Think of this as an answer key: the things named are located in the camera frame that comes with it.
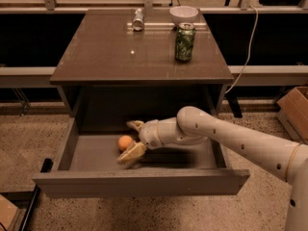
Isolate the grey horizontal rail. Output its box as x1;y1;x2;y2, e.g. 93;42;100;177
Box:
0;65;308;89

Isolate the cardboard box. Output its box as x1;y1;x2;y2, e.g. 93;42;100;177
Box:
278;87;308;142
0;194;19;231

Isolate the green soda can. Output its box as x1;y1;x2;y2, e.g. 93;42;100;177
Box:
175;22;196;62

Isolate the white bowl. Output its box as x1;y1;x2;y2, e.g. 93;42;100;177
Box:
169;6;198;26

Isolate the black bar at floor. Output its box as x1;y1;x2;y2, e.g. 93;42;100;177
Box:
18;158;54;231

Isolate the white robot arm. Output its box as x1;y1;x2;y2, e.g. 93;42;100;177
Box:
117;106;308;231

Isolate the cardboard box bottom left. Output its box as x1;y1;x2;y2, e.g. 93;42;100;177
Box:
0;194;19;231

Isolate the grey cabinet with counter top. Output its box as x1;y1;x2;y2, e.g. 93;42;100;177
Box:
50;10;233;134

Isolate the open grey top drawer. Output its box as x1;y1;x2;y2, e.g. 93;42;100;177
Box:
32;86;251;199

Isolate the white cable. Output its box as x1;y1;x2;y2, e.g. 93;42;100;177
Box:
224;5;260;95

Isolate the cardboard box right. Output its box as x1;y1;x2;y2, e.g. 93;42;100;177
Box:
278;87;308;142

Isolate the orange fruit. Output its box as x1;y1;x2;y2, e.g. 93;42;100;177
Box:
117;136;133;151

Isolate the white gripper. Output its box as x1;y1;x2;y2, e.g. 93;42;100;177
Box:
116;119;163;165

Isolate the silver can lying down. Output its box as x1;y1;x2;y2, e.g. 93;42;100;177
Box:
132;9;144;32

